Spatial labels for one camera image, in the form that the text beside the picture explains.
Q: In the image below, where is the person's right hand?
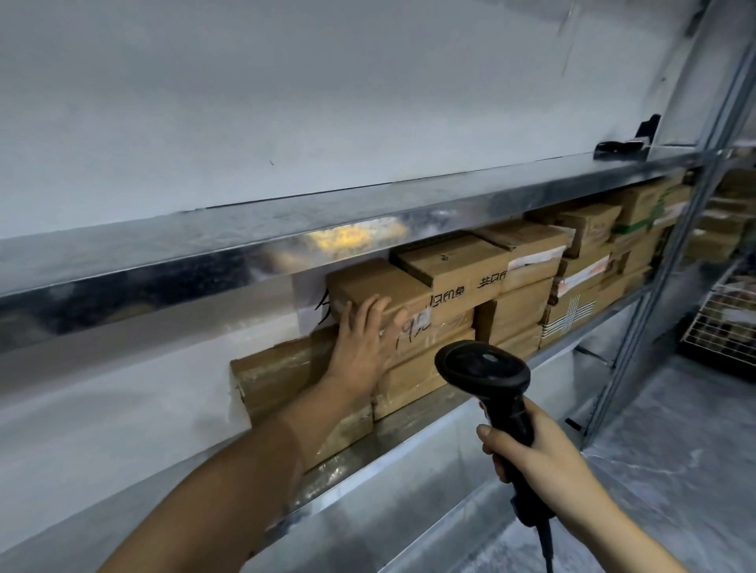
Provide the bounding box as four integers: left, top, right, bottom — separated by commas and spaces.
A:
476, 398, 603, 522

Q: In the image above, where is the person's left hand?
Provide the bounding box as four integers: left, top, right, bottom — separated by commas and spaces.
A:
323, 294, 410, 402

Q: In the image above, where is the black barcode scanner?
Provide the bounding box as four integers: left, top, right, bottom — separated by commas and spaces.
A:
435, 340, 556, 527

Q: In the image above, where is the stack of cardboard boxes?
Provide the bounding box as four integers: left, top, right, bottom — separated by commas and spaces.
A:
684, 168, 756, 265
230, 168, 693, 473

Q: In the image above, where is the person's left forearm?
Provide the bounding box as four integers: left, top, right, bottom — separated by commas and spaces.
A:
97, 375, 379, 573

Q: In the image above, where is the metal shelving rack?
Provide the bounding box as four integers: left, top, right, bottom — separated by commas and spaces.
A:
0, 0, 756, 573

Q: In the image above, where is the black object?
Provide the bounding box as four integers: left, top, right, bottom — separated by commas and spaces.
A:
593, 113, 662, 161

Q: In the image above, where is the white paper sign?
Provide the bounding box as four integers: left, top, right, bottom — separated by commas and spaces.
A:
293, 275, 341, 338

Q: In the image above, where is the black scanner cable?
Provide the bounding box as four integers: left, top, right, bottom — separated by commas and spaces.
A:
535, 519, 556, 573

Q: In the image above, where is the white wire basket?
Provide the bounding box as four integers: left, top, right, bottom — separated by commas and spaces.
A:
677, 282, 756, 368

